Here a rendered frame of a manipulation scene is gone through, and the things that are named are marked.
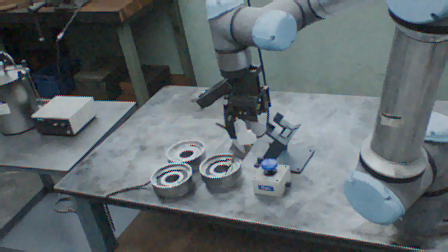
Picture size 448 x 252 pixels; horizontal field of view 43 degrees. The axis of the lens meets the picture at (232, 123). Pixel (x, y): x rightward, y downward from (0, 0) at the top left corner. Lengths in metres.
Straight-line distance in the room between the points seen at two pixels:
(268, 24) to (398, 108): 0.29
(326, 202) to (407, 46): 0.55
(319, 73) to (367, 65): 0.27
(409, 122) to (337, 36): 2.04
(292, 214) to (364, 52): 1.76
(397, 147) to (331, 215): 0.36
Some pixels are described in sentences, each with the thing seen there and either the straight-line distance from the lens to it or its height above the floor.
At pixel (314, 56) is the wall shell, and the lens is 3.05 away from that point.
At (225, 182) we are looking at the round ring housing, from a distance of 1.40.
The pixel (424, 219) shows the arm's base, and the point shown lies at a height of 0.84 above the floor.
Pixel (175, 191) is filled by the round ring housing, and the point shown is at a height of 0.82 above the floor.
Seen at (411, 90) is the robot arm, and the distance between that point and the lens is 0.91.
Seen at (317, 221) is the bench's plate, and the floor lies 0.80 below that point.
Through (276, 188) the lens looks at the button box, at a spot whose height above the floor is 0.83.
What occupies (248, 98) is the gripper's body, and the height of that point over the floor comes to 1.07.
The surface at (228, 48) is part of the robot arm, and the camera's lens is 1.16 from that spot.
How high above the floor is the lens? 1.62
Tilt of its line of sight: 29 degrees down
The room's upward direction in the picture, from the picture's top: 11 degrees counter-clockwise
